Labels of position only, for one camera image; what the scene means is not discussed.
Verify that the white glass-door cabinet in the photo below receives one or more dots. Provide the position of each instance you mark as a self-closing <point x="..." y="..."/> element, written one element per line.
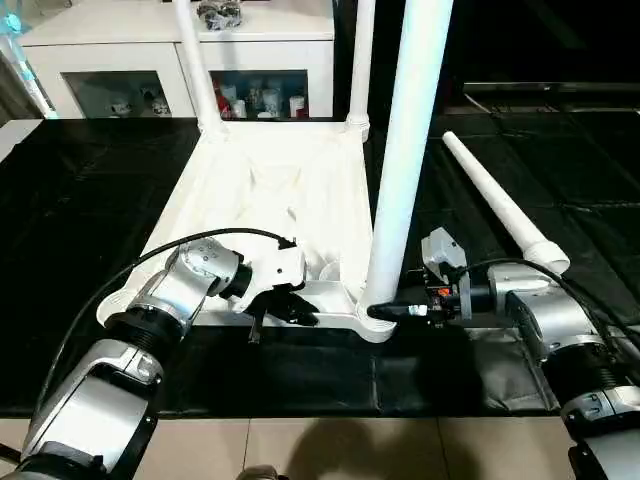
<point x="120" y="50"/>

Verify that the white plastic table top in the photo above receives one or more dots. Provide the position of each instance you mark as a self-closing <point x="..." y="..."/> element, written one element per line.
<point x="260" y="190"/>

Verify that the black work mat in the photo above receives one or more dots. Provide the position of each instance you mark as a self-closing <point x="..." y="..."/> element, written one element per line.
<point x="280" y="380"/>

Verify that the dark rounded object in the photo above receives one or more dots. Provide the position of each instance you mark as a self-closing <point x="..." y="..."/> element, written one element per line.
<point x="265" y="473"/>

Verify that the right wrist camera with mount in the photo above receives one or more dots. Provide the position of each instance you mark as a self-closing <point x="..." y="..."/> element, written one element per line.
<point x="443" y="250"/>

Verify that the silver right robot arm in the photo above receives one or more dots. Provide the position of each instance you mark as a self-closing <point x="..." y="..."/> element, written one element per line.
<point x="560" y="330"/>

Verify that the white plastic table leg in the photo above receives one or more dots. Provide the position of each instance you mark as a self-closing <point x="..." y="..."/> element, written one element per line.
<point x="500" y="205"/>
<point x="405" y="140"/>
<point x="360" y="70"/>
<point x="198" y="70"/>

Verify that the pale blue plastic sheet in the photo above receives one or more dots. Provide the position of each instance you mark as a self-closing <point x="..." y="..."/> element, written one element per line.
<point x="25" y="70"/>

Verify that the long black bar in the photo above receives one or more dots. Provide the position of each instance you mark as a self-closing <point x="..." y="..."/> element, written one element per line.
<point x="560" y="88"/>

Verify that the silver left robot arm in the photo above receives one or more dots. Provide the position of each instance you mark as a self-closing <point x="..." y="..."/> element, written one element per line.
<point x="150" y="320"/>

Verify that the dark object on cabinet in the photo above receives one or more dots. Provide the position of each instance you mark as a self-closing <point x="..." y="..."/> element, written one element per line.
<point x="220" y="12"/>

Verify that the small red bottle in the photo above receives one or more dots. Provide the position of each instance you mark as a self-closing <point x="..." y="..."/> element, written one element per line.
<point x="222" y="100"/>

